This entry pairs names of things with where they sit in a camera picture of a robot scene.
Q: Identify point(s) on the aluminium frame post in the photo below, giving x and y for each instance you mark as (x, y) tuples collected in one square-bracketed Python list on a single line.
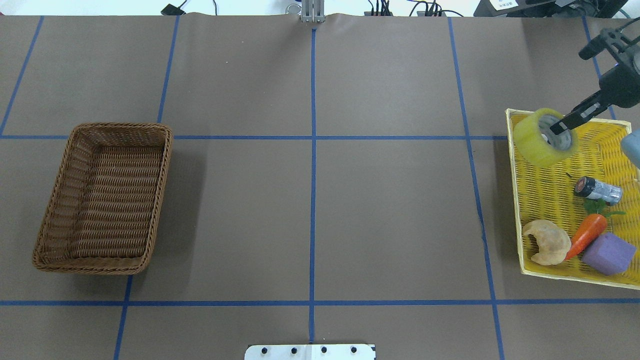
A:
[(312, 11)]

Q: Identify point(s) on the small black device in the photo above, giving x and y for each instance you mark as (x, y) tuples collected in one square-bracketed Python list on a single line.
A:
[(171, 10)]

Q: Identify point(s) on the purple foam cube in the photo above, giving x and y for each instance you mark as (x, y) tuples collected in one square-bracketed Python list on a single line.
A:
[(609, 254)]

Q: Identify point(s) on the brown wicker basket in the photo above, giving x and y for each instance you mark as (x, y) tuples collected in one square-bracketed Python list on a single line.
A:
[(103, 214)]

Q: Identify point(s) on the toy croissant bread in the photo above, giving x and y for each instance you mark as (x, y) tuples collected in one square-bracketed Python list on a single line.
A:
[(553, 242)]

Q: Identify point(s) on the yellow tape roll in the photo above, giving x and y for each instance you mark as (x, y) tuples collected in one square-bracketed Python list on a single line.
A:
[(536, 142)]

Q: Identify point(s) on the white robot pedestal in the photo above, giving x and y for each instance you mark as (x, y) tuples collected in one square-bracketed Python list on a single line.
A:
[(338, 351)]

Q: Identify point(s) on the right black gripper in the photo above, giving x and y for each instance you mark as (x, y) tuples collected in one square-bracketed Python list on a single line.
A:
[(621, 88)]

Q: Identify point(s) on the orange toy carrot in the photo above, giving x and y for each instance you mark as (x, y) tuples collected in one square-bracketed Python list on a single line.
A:
[(589, 229)]

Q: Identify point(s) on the black cylindrical battery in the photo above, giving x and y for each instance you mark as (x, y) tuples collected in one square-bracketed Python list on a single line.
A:
[(592, 188)]

